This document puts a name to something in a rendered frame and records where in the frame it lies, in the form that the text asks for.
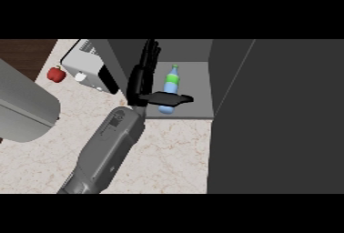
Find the dark grey cabinet door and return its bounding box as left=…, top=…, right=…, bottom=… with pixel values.
left=205, top=38, right=344, bottom=195

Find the white and black appliance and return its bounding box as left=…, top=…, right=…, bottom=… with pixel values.
left=59, top=38, right=121, bottom=96

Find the dark grey cabinet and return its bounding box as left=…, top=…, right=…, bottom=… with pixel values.
left=87, top=38, right=257, bottom=120

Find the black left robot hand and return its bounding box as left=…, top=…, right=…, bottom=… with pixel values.
left=126, top=38, right=195, bottom=107

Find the pale grey rounded appliance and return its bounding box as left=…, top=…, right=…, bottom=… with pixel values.
left=0, top=57, right=62, bottom=144

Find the blue bottle with green label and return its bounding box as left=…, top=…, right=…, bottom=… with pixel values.
left=157, top=64, right=182, bottom=116

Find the red bell pepper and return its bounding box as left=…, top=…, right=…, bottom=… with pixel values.
left=46, top=66, right=68, bottom=84

